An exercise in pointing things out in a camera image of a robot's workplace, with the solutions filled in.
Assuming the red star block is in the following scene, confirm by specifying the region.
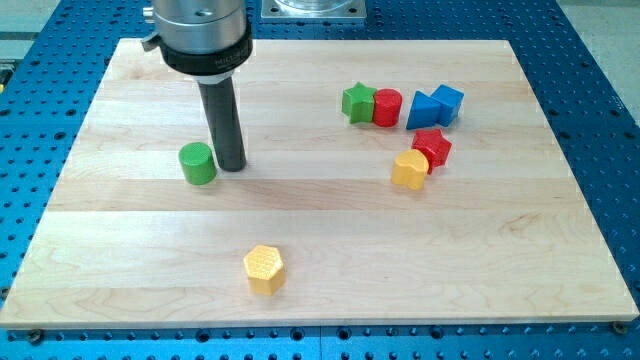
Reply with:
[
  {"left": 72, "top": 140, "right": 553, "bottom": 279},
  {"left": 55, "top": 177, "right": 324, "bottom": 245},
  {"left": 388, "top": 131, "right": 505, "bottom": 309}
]
[{"left": 412, "top": 129, "right": 452, "bottom": 174}]

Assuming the green star block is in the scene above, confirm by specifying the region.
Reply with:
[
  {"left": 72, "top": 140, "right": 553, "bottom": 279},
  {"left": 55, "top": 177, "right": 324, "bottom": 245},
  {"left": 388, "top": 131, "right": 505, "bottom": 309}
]
[{"left": 341, "top": 82, "right": 377, "bottom": 124}]

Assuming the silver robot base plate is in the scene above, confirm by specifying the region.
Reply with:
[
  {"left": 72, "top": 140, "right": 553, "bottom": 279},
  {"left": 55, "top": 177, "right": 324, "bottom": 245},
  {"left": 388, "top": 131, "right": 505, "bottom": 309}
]
[{"left": 261, "top": 0, "right": 367, "bottom": 20}]

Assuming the yellow heart block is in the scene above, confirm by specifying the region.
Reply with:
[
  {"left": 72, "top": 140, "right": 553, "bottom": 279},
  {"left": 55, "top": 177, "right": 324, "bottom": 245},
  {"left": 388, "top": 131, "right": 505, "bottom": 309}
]
[{"left": 391, "top": 149, "right": 429, "bottom": 190}]

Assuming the yellow hexagon block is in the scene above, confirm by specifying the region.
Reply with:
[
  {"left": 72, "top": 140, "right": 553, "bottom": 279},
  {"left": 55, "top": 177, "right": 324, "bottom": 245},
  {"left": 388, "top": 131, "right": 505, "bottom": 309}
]
[{"left": 243, "top": 245, "right": 286, "bottom": 296}]

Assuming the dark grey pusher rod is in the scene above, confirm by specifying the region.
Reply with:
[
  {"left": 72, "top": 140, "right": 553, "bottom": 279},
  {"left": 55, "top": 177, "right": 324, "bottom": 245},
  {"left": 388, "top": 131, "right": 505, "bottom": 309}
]
[{"left": 198, "top": 77, "right": 246, "bottom": 172}]

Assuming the wooden board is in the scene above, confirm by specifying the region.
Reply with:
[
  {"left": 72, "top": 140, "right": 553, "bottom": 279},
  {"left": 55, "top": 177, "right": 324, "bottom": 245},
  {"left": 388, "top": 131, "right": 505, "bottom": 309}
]
[{"left": 1, "top": 39, "right": 638, "bottom": 329}]

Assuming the green cylinder block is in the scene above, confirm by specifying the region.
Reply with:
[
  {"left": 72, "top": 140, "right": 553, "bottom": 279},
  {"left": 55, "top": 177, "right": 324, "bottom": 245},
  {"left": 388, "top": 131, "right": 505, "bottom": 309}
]
[{"left": 178, "top": 142, "right": 217, "bottom": 185}]

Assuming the blue cube block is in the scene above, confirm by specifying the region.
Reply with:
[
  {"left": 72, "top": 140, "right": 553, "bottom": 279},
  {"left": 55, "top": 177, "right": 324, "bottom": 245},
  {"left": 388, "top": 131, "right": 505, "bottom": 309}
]
[{"left": 431, "top": 84, "right": 464, "bottom": 127}]

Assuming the blue triangle block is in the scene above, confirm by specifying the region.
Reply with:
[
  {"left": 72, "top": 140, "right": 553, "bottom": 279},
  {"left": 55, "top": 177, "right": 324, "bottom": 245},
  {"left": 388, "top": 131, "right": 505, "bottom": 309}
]
[{"left": 406, "top": 91, "right": 441, "bottom": 130}]

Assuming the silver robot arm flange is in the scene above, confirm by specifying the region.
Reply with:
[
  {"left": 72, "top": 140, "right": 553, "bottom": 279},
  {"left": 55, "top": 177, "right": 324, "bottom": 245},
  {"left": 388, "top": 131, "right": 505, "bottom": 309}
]
[{"left": 142, "top": 0, "right": 253, "bottom": 85}]

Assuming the red cylinder block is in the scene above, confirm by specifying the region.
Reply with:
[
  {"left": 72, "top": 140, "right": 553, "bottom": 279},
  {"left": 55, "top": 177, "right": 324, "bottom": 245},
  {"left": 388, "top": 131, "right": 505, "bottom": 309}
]
[{"left": 373, "top": 88, "right": 403, "bottom": 127}]

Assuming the blue perforated table plate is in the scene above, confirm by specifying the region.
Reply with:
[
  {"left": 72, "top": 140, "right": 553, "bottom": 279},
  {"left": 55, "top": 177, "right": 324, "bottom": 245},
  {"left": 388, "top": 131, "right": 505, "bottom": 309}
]
[{"left": 1, "top": 0, "right": 639, "bottom": 359}]

